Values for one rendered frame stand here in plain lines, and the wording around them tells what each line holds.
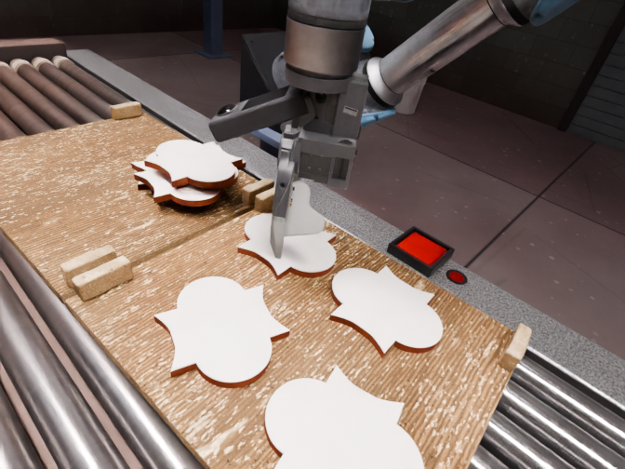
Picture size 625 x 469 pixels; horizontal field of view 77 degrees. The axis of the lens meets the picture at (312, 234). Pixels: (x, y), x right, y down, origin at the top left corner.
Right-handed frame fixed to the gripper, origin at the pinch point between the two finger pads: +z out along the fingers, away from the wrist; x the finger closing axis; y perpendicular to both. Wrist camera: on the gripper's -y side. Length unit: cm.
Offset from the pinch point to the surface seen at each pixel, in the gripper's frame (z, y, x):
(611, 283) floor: 102, 170, 132
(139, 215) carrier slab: 4.5, -20.7, 1.5
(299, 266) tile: 3.3, 3.2, -4.4
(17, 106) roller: 7, -62, 32
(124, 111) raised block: 3.3, -38.2, 31.6
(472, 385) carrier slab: 4.3, 23.7, -16.7
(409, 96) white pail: 88, 70, 354
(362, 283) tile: 3.3, 11.5, -5.4
